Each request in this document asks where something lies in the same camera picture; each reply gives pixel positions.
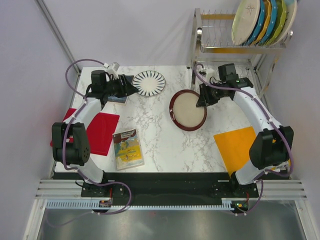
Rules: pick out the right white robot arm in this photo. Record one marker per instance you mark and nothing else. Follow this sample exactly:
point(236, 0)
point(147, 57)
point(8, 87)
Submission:
point(257, 114)

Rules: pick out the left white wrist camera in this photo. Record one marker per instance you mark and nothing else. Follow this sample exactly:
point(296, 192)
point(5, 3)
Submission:
point(112, 69)

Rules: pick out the grey slotted cable duct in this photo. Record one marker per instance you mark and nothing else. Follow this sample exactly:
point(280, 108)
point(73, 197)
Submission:
point(94, 204)

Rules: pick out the cream plate with red rim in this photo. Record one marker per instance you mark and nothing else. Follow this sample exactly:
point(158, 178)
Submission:
point(185, 113)

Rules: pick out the cream and blue racked plate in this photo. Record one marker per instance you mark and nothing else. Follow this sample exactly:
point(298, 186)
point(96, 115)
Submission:
point(290, 15)

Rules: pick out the green polka dot plate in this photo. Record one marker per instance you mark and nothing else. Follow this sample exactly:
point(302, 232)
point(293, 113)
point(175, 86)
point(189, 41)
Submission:
point(279, 23)

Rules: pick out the blue polka dot racked plate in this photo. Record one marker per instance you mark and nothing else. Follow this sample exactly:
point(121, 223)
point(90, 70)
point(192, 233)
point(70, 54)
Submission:
point(271, 24)

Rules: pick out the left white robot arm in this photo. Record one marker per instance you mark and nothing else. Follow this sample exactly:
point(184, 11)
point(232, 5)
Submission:
point(87, 169)

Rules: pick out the orange cutting board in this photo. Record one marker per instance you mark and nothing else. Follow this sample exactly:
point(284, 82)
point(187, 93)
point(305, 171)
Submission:
point(232, 150)

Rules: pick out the red folder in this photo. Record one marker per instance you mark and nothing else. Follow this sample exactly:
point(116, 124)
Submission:
point(96, 138)

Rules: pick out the black and white striped plate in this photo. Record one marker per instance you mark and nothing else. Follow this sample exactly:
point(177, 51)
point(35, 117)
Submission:
point(149, 83)

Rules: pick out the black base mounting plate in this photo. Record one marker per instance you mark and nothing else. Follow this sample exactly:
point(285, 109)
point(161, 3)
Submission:
point(170, 188)

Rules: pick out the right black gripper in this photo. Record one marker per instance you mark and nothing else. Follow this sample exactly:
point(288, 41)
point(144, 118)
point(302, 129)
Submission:
point(204, 99)

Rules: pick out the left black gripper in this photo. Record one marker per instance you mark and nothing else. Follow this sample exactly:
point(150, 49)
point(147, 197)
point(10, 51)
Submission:
point(126, 90)

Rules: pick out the stainless steel dish rack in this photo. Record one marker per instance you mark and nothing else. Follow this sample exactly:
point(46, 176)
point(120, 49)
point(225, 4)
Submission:
point(211, 42)

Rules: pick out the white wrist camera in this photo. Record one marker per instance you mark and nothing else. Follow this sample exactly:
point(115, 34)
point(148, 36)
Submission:
point(112, 69)
point(207, 73)

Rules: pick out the dark blue paperback book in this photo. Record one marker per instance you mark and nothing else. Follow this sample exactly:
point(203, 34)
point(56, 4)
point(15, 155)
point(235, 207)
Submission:
point(121, 100)

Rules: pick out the yellow polka dot plate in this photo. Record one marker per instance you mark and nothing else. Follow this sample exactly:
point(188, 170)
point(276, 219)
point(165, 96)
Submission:
point(268, 9)

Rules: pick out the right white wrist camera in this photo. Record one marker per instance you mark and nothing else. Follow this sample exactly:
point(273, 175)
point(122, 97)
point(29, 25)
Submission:
point(207, 73)

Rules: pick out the yellow illustrated paperback book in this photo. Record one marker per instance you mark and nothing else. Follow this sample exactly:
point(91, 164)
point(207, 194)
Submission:
point(127, 150)

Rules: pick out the cream and green floral plate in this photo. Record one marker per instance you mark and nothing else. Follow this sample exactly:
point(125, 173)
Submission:
point(244, 21)

